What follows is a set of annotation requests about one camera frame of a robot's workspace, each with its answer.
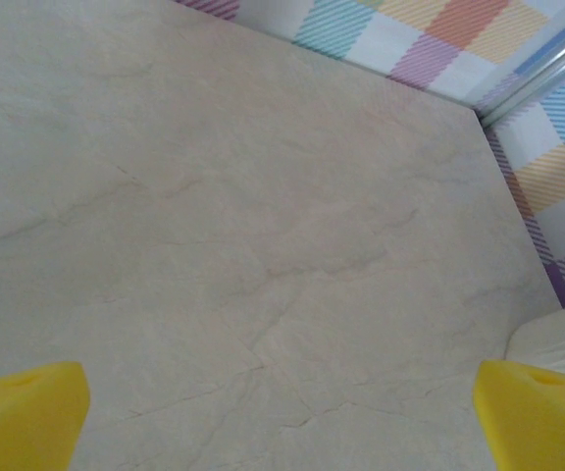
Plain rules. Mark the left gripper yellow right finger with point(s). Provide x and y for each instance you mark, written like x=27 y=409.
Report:
x=537 y=422

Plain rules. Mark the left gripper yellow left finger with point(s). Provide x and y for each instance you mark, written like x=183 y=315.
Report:
x=22 y=422

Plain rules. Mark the white plastic bin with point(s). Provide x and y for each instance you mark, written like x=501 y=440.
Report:
x=557 y=333

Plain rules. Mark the right aluminium frame post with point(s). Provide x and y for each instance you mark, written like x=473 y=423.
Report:
x=547 y=71

